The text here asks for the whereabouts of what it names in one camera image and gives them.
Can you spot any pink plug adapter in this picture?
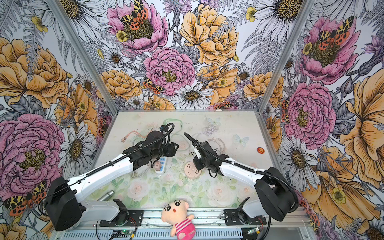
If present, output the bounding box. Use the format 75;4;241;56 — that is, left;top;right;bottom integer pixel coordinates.
154;161;162;171

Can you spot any round pink socket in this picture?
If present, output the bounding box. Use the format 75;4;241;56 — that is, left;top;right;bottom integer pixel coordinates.
184;161;202;180

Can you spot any green charging cable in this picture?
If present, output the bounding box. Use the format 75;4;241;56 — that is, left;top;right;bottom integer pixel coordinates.
161;118;185;128

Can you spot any pink charging cable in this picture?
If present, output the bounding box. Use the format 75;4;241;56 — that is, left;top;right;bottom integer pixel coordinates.
120;129;151;143

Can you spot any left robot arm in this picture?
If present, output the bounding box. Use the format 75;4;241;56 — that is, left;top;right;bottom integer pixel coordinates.
43;124;179;232

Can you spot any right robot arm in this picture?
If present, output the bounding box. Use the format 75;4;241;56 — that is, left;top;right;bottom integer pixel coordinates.
191;139;299;224

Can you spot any white blue power strip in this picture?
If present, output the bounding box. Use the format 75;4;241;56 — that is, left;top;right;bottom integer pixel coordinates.
153;157;168;176

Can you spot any red round sticker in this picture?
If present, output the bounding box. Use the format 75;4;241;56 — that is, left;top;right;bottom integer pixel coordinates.
257;147;265;154

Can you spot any plush doll pink dress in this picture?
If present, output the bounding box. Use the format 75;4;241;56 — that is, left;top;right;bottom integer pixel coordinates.
161;200;196;240

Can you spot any silver microphone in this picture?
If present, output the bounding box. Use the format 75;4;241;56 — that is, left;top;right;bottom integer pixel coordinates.
98;190;115;202

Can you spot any pink socket cord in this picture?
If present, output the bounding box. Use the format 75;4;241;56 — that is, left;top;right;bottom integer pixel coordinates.
191;133;227;157

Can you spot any white coiled cable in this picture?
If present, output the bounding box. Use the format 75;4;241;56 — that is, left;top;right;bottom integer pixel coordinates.
202;118;220;137

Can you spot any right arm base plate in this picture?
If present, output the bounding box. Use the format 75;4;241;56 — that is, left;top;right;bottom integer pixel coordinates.
224;209;267;226

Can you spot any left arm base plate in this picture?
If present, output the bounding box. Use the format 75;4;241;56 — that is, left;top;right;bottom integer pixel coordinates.
99;210;144;227

